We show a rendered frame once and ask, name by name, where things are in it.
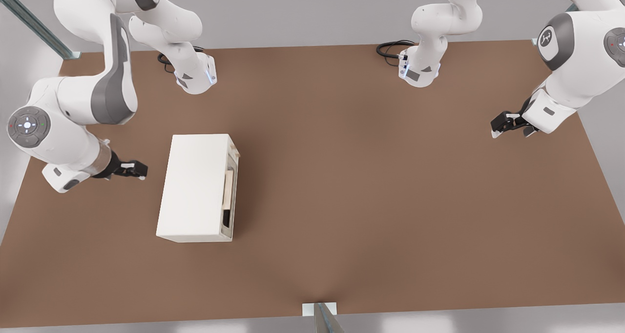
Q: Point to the white oven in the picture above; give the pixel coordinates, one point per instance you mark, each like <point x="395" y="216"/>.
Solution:
<point x="195" y="189"/>

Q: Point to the silver frame post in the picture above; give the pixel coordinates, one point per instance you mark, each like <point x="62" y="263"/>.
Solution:
<point x="322" y="318"/>
<point x="34" y="23"/>

